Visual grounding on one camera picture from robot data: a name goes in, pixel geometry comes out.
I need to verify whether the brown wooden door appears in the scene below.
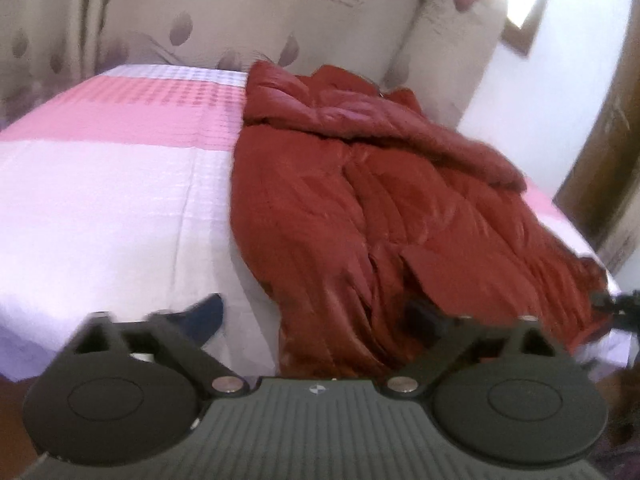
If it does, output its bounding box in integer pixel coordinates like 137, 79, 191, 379
554, 0, 639, 273

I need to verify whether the red puffer jacket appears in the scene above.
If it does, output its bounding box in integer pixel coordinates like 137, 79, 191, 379
230, 61, 608, 378

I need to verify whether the beige leaf print curtain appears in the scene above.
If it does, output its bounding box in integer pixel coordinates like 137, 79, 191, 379
1, 0, 506, 127

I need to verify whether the brown wooden window frame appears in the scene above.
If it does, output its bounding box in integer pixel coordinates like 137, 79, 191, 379
502, 0, 548, 58

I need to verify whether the pink white checked bedsheet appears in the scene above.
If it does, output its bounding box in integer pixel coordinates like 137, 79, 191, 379
0, 63, 637, 386

